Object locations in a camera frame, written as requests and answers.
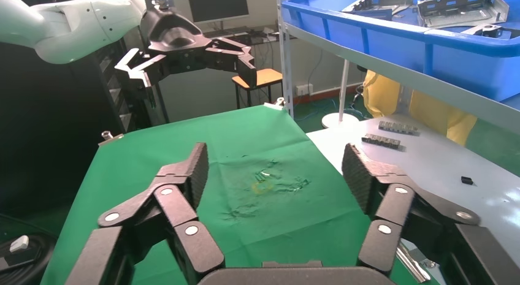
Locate metal chain link strip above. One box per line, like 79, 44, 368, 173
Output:
378, 120, 420, 135
361, 133, 403, 150

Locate white lamp stand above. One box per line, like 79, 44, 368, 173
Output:
321, 59, 361, 130

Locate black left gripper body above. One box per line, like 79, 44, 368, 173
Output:
139, 6, 213, 75

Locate perforated metal shelf post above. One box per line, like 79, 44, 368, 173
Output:
276, 0, 295, 118

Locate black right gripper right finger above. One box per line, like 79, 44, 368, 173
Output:
342, 143, 481, 275

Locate yellow plastic bag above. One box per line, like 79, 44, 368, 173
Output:
362, 70, 478, 146

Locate chair with orange seat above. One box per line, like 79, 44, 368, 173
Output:
231, 68, 285, 110

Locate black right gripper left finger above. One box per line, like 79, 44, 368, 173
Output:
64, 142, 226, 285

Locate black equipment rack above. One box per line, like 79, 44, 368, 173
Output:
0, 39, 166, 221

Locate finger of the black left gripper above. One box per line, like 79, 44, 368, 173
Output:
114, 47, 169, 109
204, 36, 258, 89

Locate black device white switch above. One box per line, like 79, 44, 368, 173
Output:
0, 234, 56, 285

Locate black computer monitor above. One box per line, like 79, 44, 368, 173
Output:
186, 0, 250, 25

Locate computer keyboard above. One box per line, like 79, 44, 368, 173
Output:
203, 26, 253, 39

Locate sheet metal bracket part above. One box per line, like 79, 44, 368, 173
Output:
416, 0, 510, 29
342, 0, 415, 18
461, 23, 513, 39

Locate blue plastic bin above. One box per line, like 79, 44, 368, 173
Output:
281, 0, 520, 102

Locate green table cloth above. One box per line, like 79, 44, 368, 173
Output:
40, 105, 440, 285

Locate white metal shelf board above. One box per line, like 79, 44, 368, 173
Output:
280, 22, 520, 134

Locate silver binder clip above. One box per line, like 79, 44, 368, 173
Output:
264, 97, 287, 111
98, 130, 124, 147
396, 242, 438, 283

